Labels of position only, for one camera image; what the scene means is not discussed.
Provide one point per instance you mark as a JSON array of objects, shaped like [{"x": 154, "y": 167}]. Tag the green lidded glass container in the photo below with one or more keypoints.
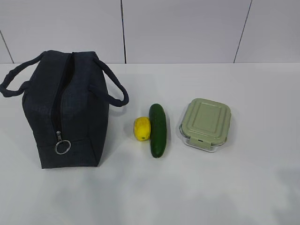
[{"x": 205, "y": 124}]

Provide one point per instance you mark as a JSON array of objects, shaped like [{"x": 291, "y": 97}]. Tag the green cucumber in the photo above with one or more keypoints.
[{"x": 158, "y": 137}]

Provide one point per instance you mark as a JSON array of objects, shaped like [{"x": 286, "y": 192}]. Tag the yellow lemon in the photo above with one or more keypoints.
[{"x": 142, "y": 128}]

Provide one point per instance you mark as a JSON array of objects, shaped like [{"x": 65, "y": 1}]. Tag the dark blue lunch bag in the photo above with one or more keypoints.
[{"x": 66, "y": 99}]

